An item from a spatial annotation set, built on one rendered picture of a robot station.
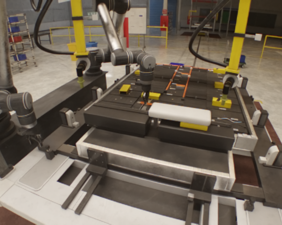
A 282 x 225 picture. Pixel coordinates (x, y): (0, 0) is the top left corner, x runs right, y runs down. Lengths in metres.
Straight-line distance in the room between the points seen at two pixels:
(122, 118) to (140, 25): 8.55
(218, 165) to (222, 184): 0.09
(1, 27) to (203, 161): 1.37
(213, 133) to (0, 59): 1.33
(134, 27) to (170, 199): 8.95
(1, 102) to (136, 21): 8.68
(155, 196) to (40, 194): 0.64
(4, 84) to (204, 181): 1.32
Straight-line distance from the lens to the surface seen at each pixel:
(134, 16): 9.57
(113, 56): 1.44
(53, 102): 1.97
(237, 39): 1.10
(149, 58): 1.35
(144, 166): 1.03
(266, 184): 1.23
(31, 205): 1.14
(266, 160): 1.35
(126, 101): 1.55
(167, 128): 1.05
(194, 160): 1.03
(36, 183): 1.23
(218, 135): 1.06
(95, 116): 1.20
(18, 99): 1.23
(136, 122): 1.09
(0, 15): 1.32
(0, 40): 1.33
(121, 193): 1.14
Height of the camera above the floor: 1.68
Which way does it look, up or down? 29 degrees down
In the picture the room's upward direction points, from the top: straight up
